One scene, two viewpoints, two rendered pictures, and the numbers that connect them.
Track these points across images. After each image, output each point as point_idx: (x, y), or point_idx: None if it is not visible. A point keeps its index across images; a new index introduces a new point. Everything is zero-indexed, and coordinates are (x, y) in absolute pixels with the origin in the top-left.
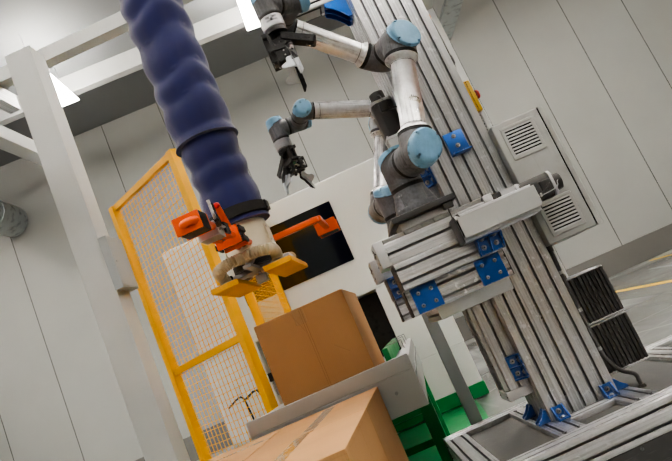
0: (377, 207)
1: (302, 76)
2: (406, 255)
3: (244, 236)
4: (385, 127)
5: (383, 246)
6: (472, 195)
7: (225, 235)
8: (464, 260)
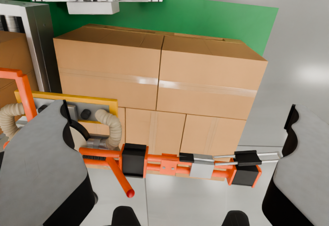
0: None
1: (66, 134)
2: None
3: (142, 146)
4: None
5: (113, 2)
6: None
7: (194, 153)
8: None
